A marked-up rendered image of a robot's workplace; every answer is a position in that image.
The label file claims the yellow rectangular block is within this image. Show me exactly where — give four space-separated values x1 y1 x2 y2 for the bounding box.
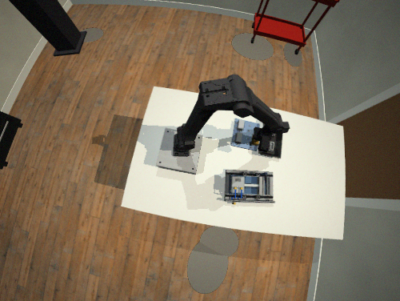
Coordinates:
251 135 259 146

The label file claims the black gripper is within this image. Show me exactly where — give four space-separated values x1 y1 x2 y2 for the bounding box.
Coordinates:
253 127 262 141

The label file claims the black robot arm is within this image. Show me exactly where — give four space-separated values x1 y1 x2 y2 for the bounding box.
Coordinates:
173 74 290 157

